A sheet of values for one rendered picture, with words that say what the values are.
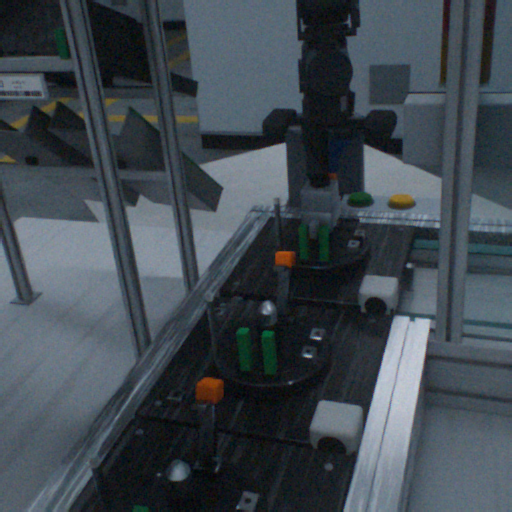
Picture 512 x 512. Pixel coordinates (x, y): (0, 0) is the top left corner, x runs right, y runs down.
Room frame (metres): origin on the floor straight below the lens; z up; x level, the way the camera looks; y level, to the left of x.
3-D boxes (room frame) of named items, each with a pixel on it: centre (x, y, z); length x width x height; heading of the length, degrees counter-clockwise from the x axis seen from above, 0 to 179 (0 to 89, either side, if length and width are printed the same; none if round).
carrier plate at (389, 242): (0.88, -0.10, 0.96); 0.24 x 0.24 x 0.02; 69
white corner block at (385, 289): (0.75, -0.16, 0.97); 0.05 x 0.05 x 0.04; 69
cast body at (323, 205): (0.87, -0.10, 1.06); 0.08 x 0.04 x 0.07; 159
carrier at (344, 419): (0.64, -0.01, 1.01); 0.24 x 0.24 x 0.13; 69
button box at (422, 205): (1.05, -0.26, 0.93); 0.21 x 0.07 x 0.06; 69
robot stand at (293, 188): (1.24, -0.16, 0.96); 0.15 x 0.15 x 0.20; 24
